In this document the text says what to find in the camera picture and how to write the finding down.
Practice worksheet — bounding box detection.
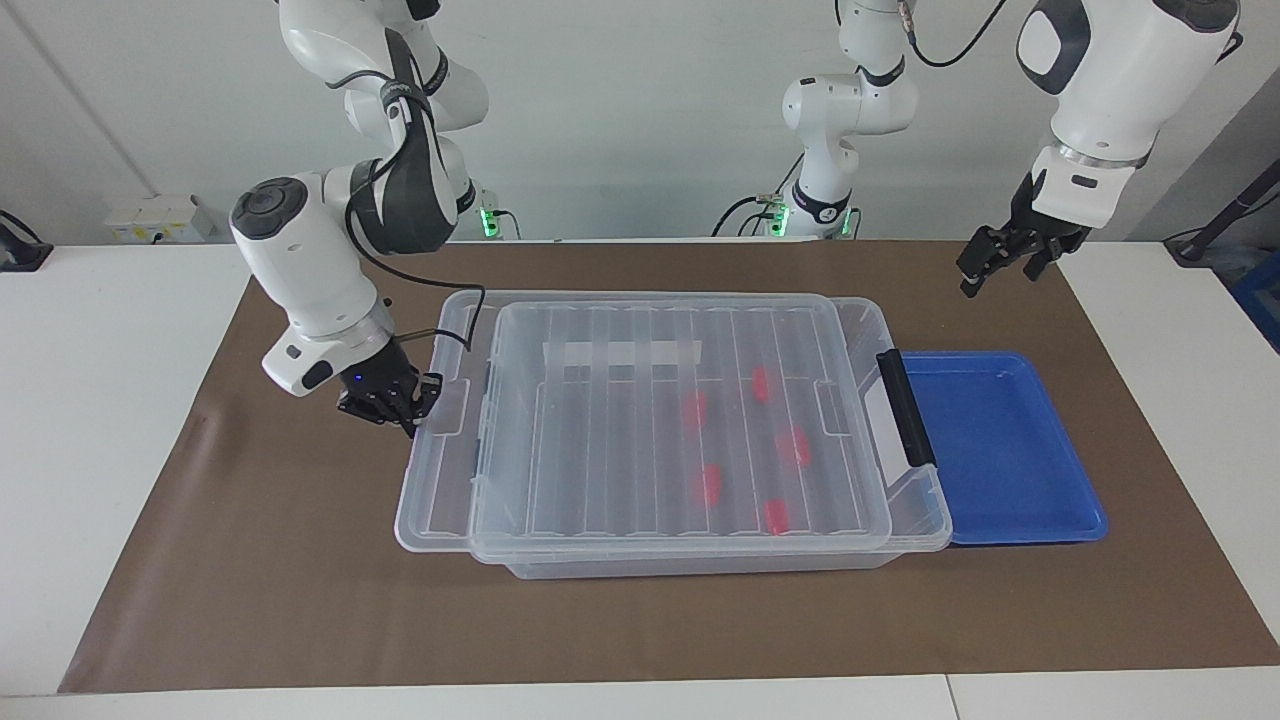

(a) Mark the blue plastic tray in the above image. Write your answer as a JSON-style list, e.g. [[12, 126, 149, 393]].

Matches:
[[900, 349, 1110, 547]]

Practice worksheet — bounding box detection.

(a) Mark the blue crate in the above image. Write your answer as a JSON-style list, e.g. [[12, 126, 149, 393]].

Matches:
[[1227, 249, 1280, 354]]

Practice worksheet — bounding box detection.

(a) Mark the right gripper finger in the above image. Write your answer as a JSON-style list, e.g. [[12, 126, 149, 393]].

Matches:
[[336, 392, 412, 429], [405, 372, 444, 439]]

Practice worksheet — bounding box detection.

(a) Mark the black cable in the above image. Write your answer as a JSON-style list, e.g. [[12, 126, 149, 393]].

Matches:
[[898, 0, 1010, 70], [711, 150, 807, 239], [324, 64, 489, 353]]

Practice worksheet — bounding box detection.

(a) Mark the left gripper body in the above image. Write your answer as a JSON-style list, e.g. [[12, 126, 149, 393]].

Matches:
[[1003, 169, 1093, 253]]

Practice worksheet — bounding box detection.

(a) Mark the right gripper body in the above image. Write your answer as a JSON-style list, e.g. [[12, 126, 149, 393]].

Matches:
[[340, 337, 422, 400]]

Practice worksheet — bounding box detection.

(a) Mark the clear plastic storage box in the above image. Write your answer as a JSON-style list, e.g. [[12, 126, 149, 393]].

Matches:
[[396, 291, 952, 581]]

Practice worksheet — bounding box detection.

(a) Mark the black stand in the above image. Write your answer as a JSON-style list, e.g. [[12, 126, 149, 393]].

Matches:
[[1164, 158, 1280, 264], [0, 209, 54, 274]]

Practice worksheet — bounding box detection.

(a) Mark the black box latch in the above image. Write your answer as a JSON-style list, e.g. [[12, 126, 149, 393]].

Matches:
[[876, 349, 939, 470]]

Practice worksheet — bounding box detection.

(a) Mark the clear plastic box lid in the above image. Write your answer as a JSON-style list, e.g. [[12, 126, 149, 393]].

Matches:
[[394, 289, 954, 568]]

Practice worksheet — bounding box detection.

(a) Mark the white power strip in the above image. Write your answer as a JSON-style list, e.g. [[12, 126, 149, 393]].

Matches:
[[104, 193, 217, 245]]

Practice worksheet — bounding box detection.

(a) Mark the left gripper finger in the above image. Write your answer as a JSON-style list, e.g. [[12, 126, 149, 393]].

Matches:
[[955, 224, 1033, 299], [1021, 240, 1069, 282]]

